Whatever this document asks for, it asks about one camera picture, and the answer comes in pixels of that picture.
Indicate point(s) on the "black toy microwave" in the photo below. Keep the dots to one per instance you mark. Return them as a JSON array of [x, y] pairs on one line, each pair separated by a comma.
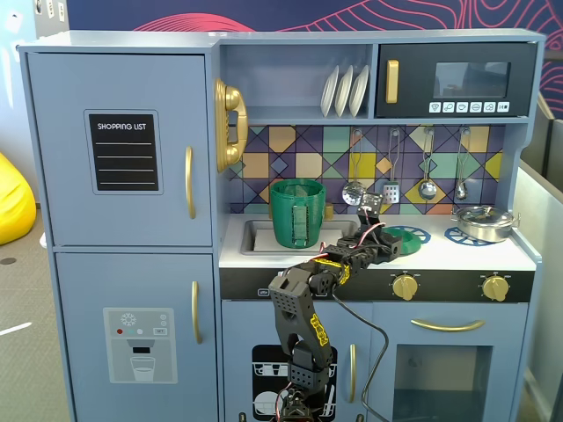
[[413, 79]]

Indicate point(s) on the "yellow beanbag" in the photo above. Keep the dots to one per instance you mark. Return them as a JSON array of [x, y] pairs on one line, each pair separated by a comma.
[[15, 202]]

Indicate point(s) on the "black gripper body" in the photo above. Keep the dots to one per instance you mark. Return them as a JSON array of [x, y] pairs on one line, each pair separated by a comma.
[[392, 244]]

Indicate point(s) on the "blue oven door with window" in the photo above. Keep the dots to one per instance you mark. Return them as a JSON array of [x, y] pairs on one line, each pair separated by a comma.
[[506, 360]]

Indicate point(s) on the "grey partition panel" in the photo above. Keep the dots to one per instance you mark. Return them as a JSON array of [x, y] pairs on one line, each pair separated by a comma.
[[543, 198]]

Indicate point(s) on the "blue tall fridge door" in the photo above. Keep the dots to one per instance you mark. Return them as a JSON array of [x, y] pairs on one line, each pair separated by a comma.
[[132, 220]]

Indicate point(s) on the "blue door with dispenser print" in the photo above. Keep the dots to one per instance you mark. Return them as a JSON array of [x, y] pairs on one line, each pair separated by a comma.
[[88, 281]]

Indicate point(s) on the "grey toy sink basin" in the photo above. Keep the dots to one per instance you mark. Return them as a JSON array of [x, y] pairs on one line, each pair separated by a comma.
[[259, 242]]

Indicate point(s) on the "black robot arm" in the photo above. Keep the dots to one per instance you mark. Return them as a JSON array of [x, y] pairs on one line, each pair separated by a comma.
[[290, 299]]

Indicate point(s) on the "metal skimmer spoon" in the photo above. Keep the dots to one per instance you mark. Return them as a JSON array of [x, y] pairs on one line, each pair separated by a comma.
[[354, 193]]

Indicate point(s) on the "blue dishwasher door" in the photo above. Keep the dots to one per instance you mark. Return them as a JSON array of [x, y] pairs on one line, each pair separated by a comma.
[[237, 325]]

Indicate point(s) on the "gold toy faucet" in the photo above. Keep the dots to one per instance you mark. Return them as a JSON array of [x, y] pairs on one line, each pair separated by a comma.
[[329, 210]]

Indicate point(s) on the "green ribbed plastic container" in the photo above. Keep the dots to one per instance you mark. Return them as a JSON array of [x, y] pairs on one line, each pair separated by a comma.
[[286, 211]]

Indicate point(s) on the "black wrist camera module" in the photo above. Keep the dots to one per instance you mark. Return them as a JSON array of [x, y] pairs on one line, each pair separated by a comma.
[[372, 204]]

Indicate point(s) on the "steel pot with lid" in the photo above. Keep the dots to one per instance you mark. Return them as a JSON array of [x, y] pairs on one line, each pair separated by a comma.
[[484, 222]]

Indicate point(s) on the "metal ladle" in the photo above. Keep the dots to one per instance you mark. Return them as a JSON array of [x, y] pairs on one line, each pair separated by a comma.
[[426, 189]]

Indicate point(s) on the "metal slotted spatula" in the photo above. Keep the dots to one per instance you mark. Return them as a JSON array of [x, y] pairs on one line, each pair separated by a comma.
[[391, 193]]

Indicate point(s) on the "metal serving spoon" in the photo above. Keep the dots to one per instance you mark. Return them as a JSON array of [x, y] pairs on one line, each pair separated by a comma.
[[460, 191]]

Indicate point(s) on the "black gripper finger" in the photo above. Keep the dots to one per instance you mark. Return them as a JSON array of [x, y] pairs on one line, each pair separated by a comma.
[[387, 233], [394, 248]]

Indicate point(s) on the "white toy plate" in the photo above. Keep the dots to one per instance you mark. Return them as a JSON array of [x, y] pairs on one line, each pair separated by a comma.
[[329, 92], [359, 90], [343, 92]]

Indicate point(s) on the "green round lid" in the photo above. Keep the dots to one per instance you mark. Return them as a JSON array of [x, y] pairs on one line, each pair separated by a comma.
[[412, 243]]

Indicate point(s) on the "gold toy telephone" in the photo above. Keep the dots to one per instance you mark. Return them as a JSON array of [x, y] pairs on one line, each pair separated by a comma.
[[231, 101]]

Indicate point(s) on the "black shopping list board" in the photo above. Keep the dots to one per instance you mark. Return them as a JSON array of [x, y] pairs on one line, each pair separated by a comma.
[[124, 154]]

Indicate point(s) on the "gold stove knob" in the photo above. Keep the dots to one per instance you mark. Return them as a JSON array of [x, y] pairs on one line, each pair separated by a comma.
[[496, 288], [405, 288]]

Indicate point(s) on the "blue toy play kitchen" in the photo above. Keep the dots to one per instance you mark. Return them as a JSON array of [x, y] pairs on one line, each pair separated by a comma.
[[308, 44]]

